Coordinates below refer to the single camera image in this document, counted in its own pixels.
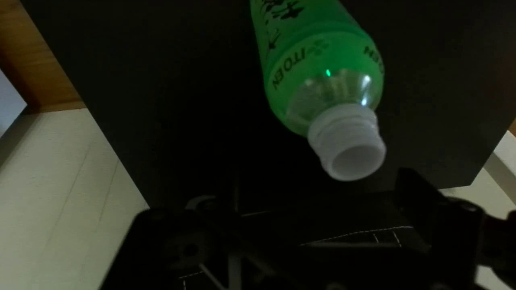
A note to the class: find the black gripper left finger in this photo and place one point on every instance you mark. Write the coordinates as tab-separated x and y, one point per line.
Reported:
182	252

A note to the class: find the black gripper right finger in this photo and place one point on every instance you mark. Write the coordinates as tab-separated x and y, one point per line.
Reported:
419	242

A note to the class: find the green plastic bottle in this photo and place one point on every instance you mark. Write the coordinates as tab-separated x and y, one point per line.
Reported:
311	54

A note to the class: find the black square side table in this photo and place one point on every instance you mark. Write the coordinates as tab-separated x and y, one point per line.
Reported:
161	81

